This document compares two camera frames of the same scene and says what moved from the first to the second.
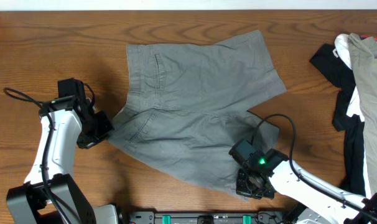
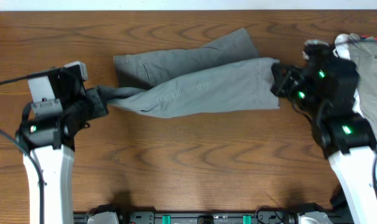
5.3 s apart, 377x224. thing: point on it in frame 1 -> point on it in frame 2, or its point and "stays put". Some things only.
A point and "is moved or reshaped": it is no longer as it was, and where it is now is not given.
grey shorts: (188, 105) is moved or reshaped
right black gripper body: (247, 187) -> (293, 86)
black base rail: (209, 217) stays put
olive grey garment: (369, 59) stays put
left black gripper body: (96, 130) -> (81, 108)
